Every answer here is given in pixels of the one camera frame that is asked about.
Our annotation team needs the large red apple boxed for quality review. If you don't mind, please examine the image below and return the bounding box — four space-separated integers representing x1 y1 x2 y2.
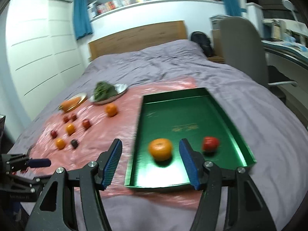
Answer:
202 136 220 152

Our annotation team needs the small red tomato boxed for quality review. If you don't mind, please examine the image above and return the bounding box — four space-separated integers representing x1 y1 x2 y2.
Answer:
63 116 69 123
70 114 77 121
50 130 58 139

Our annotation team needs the dark plum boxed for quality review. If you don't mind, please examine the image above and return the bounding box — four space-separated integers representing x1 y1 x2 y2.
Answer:
70 139 79 149

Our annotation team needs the large orange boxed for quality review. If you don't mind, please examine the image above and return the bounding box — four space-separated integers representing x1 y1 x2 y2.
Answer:
148 138 173 162

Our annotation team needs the pink plastic sheet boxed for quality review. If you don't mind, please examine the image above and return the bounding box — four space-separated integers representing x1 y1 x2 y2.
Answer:
30 76 200 209

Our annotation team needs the green metal tray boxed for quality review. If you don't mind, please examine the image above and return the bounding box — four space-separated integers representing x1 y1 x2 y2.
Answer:
124 88 257 192

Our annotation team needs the carrot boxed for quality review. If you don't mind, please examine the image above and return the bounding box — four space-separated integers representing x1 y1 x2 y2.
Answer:
58 96 80 112

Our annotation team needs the gold rimmed plate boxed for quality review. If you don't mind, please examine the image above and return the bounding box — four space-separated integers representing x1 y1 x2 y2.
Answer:
59 92 87 113

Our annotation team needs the grey bed duvet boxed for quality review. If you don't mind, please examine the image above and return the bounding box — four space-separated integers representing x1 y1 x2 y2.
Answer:
11 40 307 230

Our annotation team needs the green leafy spinach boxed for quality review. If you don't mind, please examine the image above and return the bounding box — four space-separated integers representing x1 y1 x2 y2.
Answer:
93 81 117 101

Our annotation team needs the white plate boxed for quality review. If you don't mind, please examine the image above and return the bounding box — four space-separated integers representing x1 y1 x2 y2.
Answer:
89 84 128 105

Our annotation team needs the white wardrobe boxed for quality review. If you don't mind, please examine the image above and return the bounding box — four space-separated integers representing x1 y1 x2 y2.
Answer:
0 0 86 135

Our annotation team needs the wooden nightstand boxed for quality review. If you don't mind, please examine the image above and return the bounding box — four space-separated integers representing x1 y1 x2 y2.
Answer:
208 30 225 64

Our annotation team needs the grey office chair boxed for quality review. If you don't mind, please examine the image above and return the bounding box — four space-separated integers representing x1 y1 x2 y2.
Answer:
219 17 298 88

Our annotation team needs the black backpack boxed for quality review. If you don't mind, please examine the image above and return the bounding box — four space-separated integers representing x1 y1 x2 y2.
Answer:
191 31 214 57

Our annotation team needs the wooden headboard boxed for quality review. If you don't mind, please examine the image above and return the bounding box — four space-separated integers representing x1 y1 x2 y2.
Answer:
88 20 187 60

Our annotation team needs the white desk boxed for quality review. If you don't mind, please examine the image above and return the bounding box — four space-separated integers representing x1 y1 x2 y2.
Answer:
263 40 307 126

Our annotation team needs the left blue curtain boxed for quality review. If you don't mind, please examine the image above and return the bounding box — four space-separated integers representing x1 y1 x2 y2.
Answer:
73 0 93 40

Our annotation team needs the stack of boxes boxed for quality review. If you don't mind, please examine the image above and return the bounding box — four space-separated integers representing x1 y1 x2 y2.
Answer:
209 15 230 30

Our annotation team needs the white desk lamp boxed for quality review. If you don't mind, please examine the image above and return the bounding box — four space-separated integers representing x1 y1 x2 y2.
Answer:
282 0 299 23

